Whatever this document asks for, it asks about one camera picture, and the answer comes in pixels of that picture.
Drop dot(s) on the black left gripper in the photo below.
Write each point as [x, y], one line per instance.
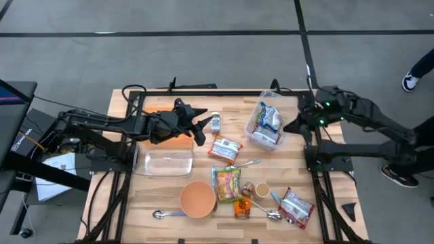
[166, 125]

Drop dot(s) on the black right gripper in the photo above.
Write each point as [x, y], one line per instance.
[312, 113]

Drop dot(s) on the white cap spice shaker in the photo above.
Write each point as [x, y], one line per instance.
[215, 122]

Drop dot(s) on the silver white noodle packet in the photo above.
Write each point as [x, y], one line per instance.
[266, 135]

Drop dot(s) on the orange white ramen packet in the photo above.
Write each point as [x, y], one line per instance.
[225, 149]

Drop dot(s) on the green yellow ramen packet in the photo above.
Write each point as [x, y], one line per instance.
[228, 184]

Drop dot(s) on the tan lid seasoning jar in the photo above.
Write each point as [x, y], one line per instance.
[262, 190]

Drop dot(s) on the red white ramen packet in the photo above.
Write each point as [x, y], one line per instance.
[296, 207]

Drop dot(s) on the orange brown snack packet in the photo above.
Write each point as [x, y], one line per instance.
[242, 208]

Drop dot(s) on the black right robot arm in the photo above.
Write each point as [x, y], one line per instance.
[366, 150]

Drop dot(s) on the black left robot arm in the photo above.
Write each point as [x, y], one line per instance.
[101, 121]

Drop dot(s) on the clear plastic bin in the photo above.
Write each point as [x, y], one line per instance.
[286, 106]

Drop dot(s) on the orange flat mat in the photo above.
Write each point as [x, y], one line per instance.
[154, 110]

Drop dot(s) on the all metal spoon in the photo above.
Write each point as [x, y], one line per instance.
[231, 166]

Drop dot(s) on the clear shallow tray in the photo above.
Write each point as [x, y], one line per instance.
[159, 162]

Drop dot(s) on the tan wooden bowl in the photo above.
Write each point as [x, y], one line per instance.
[197, 200]

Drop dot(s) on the glass jar brown seasoning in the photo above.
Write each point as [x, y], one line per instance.
[248, 189]

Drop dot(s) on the black triangular plastic piece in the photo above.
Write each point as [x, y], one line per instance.
[350, 208]

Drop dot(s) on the person's white black shoe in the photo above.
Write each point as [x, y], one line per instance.
[409, 81]

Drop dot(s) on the person's leg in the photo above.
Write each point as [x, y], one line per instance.
[424, 164]
[425, 62]
[427, 130]

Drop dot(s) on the black monitor stand beam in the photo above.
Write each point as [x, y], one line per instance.
[51, 173]

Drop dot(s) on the white paper sheet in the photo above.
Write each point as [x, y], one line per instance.
[51, 192]

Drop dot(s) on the black electronics box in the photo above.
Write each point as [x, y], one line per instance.
[30, 132]

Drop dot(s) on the black monitor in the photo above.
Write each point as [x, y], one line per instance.
[13, 115]

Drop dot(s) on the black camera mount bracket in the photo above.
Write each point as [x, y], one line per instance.
[200, 86]

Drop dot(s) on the black metal table frame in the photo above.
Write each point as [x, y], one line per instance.
[220, 92]

